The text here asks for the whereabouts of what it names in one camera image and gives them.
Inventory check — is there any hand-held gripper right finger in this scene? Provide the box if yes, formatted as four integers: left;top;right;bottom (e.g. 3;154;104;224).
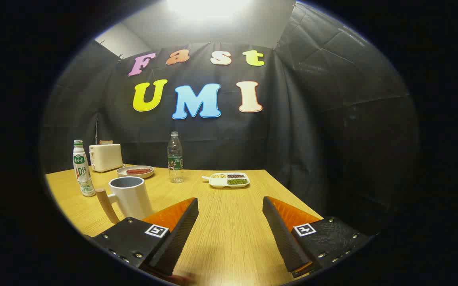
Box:
262;196;371;278

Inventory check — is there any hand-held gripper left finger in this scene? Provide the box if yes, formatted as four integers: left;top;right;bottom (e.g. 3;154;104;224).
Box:
93;197;199;276

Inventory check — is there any white cup wooden handle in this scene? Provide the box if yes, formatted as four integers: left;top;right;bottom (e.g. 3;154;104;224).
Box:
95;176;154;224

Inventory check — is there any white juice bottle green label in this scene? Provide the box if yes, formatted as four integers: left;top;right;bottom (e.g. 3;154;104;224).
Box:
73;139;96;197

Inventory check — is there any clear plastic water bottle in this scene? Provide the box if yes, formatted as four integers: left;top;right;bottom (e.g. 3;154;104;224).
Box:
167;131;184;184

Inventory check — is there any wooden table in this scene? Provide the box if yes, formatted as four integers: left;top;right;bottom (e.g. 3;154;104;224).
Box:
45;164;325;286

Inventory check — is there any white divided dish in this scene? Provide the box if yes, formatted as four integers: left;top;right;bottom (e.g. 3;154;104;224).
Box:
202;172;250;188

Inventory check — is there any round grey plate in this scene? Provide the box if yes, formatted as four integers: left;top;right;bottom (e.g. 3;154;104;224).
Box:
117;165;155;179

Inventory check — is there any cream toaster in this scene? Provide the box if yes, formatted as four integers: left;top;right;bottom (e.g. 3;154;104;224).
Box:
89;143;125;173

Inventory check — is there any black backdrop cloth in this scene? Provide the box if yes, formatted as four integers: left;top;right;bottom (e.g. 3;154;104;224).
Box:
40;2;420;235

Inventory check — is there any ceiling light panel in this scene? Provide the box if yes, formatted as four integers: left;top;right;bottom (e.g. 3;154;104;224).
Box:
167;0;253;19

